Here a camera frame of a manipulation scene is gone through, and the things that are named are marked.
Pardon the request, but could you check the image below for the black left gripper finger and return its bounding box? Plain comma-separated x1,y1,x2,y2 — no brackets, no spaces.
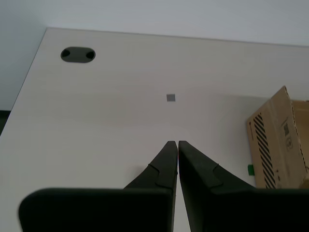
18,141,179,232
178,140,309,232

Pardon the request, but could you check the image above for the brown cardboard box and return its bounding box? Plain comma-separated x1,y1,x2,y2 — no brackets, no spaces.
246,86,309,189

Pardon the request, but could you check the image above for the black oval table grommet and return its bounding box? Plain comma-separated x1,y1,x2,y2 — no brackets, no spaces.
60,46,97,64

